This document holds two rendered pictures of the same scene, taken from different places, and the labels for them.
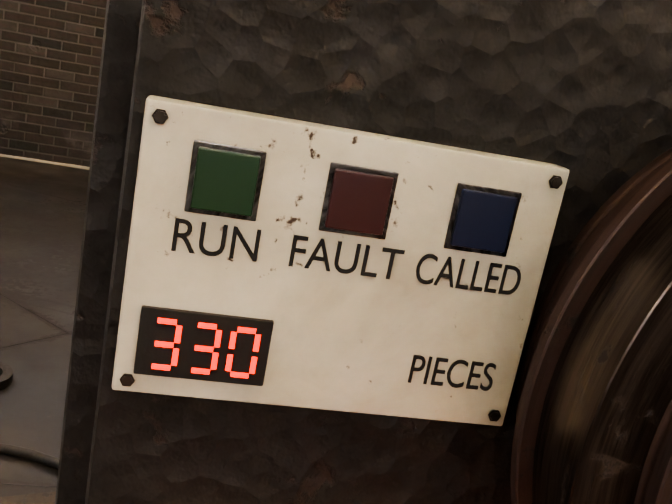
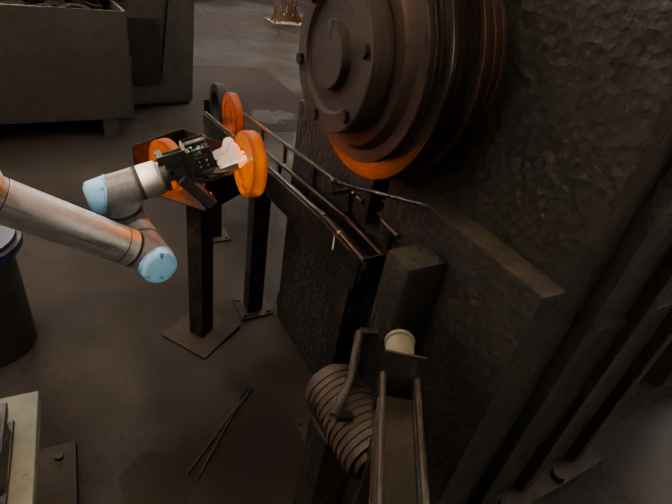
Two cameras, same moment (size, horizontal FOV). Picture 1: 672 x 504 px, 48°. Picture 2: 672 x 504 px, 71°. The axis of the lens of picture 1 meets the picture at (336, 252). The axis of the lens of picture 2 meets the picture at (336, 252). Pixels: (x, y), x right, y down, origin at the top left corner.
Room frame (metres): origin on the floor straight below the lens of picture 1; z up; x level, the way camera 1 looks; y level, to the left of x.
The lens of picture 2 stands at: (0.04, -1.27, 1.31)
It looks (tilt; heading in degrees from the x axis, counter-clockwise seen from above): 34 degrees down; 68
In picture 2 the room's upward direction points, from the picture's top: 10 degrees clockwise
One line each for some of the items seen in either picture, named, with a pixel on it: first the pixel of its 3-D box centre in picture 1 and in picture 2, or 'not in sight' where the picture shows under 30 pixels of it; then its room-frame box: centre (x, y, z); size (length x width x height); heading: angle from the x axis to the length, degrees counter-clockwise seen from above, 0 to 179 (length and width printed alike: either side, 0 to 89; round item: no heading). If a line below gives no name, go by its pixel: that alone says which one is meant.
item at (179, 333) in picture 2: not in sight; (195, 250); (0.08, 0.08, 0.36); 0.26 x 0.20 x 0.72; 137
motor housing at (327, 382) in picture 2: not in sight; (336, 471); (0.36, -0.71, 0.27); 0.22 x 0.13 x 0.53; 102
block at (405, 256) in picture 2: not in sight; (405, 299); (0.49, -0.59, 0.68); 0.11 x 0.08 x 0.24; 12
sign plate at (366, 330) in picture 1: (340, 275); not in sight; (0.46, -0.01, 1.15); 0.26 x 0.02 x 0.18; 102
